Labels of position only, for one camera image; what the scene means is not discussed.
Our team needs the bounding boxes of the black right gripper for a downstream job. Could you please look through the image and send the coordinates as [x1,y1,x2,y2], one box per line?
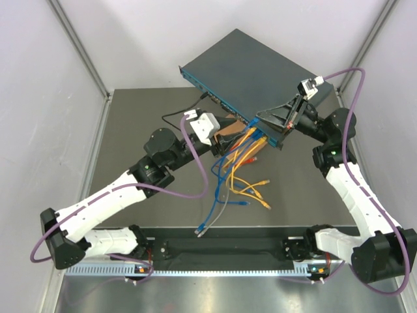
[255,95,330,144]

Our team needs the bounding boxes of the yellow patch cable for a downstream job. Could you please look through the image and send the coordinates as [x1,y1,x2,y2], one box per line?
[227,134,272,210]
[227,136,271,196]
[227,128,263,200]

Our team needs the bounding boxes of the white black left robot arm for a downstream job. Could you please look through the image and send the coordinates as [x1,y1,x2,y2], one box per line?
[40,110,242,270]

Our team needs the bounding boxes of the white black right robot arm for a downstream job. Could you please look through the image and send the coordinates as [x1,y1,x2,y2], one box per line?
[256,95,416,285]

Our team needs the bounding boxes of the wooden base board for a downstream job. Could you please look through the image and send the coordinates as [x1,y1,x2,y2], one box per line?
[216,113,268,168]

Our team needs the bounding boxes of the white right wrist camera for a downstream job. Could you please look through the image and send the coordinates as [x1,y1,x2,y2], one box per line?
[297,76,324,100]

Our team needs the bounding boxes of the black patch cable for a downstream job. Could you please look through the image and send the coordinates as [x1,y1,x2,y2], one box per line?
[161,92,207,126]

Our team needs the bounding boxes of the red patch cable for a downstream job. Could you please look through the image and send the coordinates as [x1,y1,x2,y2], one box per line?
[227,143,258,169]

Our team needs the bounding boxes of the dark blue network switch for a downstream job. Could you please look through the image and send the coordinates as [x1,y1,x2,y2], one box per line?
[179,28,334,150]

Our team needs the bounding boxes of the grey patch cable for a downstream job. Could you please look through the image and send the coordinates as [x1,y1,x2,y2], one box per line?
[194,182,231,237]

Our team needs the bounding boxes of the aluminium frame rail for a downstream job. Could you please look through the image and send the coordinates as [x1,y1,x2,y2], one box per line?
[51,237,409,278]

